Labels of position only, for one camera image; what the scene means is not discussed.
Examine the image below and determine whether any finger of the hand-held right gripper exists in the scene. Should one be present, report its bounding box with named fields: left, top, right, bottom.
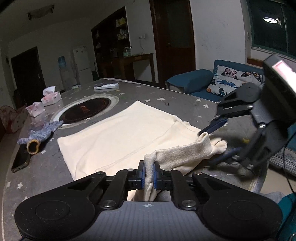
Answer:
left=198, top=90, right=253, bottom=136
left=209, top=125, right=271, bottom=171

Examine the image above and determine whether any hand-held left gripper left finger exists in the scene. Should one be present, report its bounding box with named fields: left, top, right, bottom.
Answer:
left=63, top=161, right=147, bottom=210

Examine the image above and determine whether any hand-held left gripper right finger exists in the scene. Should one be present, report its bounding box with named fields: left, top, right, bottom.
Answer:
left=154, top=161, right=232, bottom=209

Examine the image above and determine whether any cream garment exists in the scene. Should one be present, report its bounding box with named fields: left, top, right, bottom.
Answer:
left=57, top=101, right=228, bottom=202

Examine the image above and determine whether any butterfly print pillow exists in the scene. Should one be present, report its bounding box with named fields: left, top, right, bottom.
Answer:
left=206, top=65, right=264, bottom=96

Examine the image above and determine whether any blue sofa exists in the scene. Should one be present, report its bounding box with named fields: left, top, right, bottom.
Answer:
left=165, top=60, right=265, bottom=103

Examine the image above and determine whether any dark window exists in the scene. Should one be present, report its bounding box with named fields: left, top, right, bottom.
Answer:
left=246, top=0, right=296, bottom=56

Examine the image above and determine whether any person's teal clothing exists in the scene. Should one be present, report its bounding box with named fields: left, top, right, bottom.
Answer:
left=276, top=193, right=296, bottom=241

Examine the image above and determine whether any round black induction cooktop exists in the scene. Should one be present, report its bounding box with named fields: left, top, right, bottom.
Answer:
left=50, top=94, right=119, bottom=127

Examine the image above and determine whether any brown wooden glass-panel door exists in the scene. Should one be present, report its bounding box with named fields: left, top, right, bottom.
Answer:
left=149, top=0, right=197, bottom=88

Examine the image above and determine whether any white remote control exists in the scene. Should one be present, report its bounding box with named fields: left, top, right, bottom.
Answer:
left=94, top=83, right=119, bottom=91

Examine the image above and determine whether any grey star-print table cover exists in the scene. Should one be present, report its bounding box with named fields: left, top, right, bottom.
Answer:
left=0, top=77, right=269, bottom=241

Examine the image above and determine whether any dark wooden desk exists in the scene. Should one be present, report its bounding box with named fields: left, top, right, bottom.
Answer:
left=102, top=53, right=156, bottom=82

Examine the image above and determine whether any blue-grey knitted glove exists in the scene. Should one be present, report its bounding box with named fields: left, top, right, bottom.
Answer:
left=18, top=120, right=64, bottom=155

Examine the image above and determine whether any large pink white tissue box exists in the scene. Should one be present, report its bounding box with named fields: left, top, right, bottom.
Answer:
left=41, top=86, right=61, bottom=106

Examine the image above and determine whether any white water dispenser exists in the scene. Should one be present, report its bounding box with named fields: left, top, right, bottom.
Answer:
left=60, top=68, right=71, bottom=92

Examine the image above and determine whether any dark smartphone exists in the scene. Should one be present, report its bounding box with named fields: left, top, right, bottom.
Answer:
left=11, top=146, right=31, bottom=173

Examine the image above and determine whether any white refrigerator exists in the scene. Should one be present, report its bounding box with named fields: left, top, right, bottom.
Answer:
left=72, top=46, right=94, bottom=85

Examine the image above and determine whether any small pink white tissue box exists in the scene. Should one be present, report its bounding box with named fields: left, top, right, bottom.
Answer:
left=26, top=102, right=45, bottom=117

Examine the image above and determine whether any dark shelf cabinet with bottles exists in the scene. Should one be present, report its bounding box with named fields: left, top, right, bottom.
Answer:
left=91, top=6, right=130, bottom=79

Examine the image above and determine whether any round pink fan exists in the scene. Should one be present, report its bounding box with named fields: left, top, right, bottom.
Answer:
left=0, top=105, right=27, bottom=135

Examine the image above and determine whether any dark entrance door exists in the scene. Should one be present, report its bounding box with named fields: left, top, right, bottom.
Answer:
left=10, top=46, right=47, bottom=106

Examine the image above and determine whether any rectangular ceiling light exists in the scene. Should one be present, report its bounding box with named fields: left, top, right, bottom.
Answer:
left=28, top=5, right=55, bottom=20

